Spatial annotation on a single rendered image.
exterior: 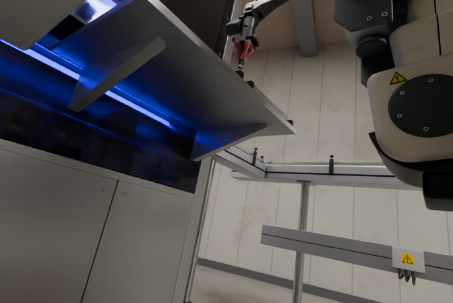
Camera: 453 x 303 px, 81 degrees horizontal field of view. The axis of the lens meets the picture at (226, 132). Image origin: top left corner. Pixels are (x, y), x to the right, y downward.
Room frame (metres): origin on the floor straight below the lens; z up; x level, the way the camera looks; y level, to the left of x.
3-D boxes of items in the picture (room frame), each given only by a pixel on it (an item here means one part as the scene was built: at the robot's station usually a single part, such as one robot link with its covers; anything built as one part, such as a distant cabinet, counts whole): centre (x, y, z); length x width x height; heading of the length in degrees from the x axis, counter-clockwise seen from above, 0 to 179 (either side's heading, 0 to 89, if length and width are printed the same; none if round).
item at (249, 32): (0.93, -0.01, 1.25); 0.10 x 0.07 x 0.07; 65
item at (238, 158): (1.56, -0.04, 0.92); 0.69 x 0.15 x 0.16; 140
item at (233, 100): (0.80, 0.15, 0.87); 0.70 x 0.48 x 0.02; 140
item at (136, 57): (0.61, 0.31, 0.79); 0.34 x 0.03 x 0.13; 50
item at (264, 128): (0.99, -0.01, 0.79); 0.34 x 0.03 x 0.13; 50
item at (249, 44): (0.93, -0.01, 1.18); 0.07 x 0.07 x 0.09; 65
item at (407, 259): (1.29, -0.92, 0.50); 0.12 x 0.05 x 0.09; 50
